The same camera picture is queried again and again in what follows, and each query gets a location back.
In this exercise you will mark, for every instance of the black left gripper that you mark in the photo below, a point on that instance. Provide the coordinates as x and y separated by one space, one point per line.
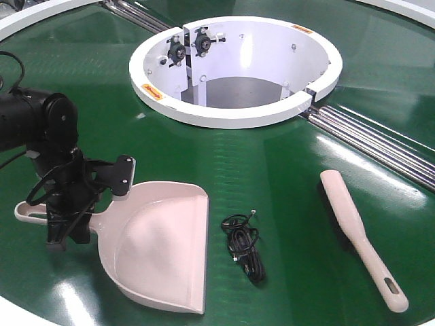
70 193

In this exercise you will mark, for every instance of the beige plastic dustpan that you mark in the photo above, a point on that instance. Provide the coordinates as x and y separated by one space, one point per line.
153 244

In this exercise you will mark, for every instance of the beige hand broom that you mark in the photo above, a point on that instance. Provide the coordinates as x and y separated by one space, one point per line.
351 223

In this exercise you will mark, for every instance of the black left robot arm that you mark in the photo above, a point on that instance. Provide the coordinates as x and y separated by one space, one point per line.
45 124

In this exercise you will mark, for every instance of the white outer conveyor rim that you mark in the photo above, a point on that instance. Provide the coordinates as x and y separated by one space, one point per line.
419 11

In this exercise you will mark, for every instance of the black bearing left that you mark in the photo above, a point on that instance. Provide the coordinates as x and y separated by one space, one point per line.
176 52

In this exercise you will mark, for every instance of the black bearing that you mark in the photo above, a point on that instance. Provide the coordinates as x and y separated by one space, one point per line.
203 41
176 52

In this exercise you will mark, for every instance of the chrome roller strip rear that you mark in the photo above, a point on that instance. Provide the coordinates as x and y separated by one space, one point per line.
136 14

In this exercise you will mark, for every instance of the chrome roller strip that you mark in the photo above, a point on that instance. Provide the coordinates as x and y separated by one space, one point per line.
392 153
136 14

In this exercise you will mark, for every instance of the black bearing right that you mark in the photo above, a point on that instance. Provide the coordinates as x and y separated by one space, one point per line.
203 41

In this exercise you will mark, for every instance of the chrome roller strip right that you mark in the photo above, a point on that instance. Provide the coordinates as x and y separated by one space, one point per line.
392 153

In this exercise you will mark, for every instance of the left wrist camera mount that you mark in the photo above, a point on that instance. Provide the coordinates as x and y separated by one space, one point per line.
117 176

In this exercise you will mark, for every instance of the white inner ring guard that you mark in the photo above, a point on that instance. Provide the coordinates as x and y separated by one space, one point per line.
302 63

